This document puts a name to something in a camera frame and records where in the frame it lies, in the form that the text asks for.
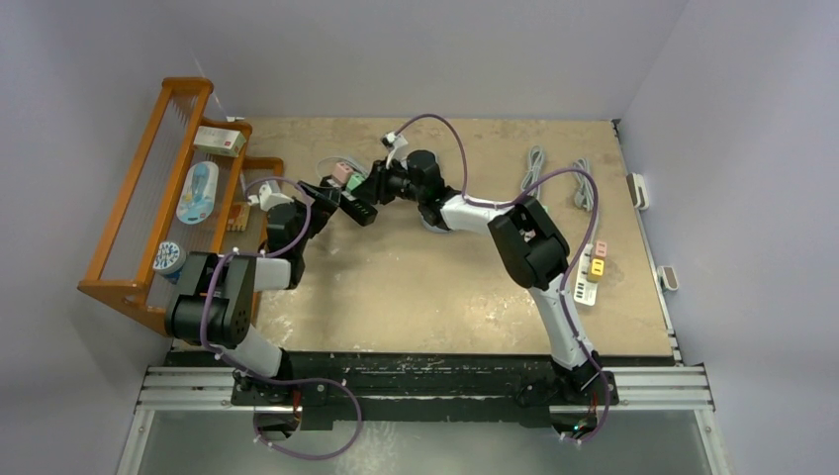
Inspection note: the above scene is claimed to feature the white red box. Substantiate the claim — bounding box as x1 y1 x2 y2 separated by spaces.
193 126 246 157

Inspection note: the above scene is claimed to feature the black power strip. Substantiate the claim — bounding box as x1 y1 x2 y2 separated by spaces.
339 192 378 227

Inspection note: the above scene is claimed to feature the green usb charger plug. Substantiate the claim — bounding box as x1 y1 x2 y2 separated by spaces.
345 172 366 191

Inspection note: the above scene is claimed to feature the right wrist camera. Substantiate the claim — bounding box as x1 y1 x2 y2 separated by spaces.
381 132 409 169

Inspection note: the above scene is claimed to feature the white wall bracket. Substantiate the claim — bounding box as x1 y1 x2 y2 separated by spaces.
626 172 650 211
656 265 680 292

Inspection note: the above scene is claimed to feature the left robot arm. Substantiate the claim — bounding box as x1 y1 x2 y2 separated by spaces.
164 182 341 405

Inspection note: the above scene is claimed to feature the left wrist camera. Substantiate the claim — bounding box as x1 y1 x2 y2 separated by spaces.
247 180 293 213

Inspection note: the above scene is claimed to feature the blue white cup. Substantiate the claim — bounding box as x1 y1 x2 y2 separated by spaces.
152 240 188 285

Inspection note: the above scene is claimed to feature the yellow charger on white strip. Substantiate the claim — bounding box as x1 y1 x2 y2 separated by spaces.
586 257 606 283

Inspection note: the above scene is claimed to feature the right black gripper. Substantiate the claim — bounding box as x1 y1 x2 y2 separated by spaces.
352 157 424 207

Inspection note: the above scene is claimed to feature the blue blister pack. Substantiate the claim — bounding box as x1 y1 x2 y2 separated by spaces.
175 160 219 225

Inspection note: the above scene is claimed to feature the grey cable bundle right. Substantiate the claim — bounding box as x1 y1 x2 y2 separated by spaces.
568 157 597 213

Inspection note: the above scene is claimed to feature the orange snack packet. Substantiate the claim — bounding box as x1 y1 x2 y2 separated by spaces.
226 202 251 233

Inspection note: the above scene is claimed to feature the white power strip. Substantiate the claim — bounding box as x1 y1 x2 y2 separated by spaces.
573 243 601 307

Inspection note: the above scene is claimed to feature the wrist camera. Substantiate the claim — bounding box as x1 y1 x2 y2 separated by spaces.
247 180 293 213
381 132 409 169

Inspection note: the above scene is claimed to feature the white wall bracket lower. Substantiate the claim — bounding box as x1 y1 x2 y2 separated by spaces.
656 265 680 292

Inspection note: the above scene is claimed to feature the pink usb charger plug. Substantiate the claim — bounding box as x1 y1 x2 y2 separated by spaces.
331 161 355 186

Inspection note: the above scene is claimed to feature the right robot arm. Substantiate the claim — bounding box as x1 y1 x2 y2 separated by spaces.
352 149 602 403

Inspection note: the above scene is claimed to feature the round blue power socket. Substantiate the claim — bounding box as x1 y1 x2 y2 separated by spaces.
420 217 451 235

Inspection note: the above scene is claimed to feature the white wall bracket upper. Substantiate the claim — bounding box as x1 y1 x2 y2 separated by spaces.
626 172 650 211

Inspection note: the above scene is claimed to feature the grey cable bundle middle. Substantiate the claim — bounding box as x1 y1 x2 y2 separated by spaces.
521 144 548 205

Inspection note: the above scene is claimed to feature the black metal base rail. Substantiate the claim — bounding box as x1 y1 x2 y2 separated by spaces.
138 351 714 435

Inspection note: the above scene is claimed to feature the orange wooden rack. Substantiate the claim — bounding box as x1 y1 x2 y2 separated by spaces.
78 77 285 333

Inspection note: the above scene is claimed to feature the pink charger on white strip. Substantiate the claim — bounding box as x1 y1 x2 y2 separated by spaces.
592 239 607 260

